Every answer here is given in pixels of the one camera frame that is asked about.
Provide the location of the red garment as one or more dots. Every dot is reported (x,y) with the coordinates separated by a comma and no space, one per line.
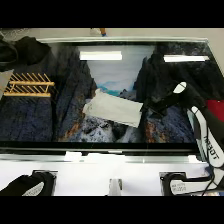
(216,109)

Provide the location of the yellow wooden slatted rack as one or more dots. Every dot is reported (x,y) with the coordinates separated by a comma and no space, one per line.
(28,85)

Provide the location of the grey T-shirt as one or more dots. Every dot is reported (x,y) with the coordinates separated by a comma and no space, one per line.
(113,108)

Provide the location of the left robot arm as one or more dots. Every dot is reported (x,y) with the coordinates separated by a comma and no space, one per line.
(28,186)

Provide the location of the black garment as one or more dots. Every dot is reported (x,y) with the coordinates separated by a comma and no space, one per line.
(33,50)
(7,55)

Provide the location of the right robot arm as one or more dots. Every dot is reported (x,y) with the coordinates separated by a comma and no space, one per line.
(208,133)

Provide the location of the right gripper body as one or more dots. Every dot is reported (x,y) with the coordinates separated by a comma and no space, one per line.
(159,105)

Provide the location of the silver frame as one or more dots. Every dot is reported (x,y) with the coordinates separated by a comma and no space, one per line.
(100,175)

